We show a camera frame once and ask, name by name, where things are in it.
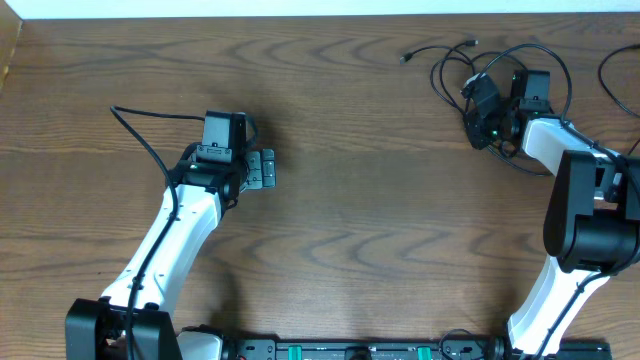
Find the black usb cable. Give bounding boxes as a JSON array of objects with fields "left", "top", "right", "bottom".
[
  {"left": 597, "top": 43, "right": 640, "bottom": 156},
  {"left": 398, "top": 39, "right": 554, "bottom": 178}
]

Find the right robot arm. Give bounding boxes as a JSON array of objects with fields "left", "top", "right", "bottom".
[{"left": 461, "top": 70, "right": 639, "bottom": 359}]

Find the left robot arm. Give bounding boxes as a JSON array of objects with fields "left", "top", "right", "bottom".
[{"left": 65, "top": 111, "right": 276, "bottom": 359}]

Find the left camera black cable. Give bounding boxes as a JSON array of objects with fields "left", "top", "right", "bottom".
[{"left": 108, "top": 104, "right": 207, "bottom": 360}]

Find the camera black cable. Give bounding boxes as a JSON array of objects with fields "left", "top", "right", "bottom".
[
  {"left": 108, "top": 104, "right": 207, "bottom": 360},
  {"left": 467, "top": 43, "right": 640, "bottom": 360}
]

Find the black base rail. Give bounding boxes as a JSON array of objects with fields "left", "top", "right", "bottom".
[{"left": 179, "top": 323, "right": 614, "bottom": 360}]

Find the right camera black cable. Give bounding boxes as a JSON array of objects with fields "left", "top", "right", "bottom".
[{"left": 467, "top": 43, "right": 640, "bottom": 360}]

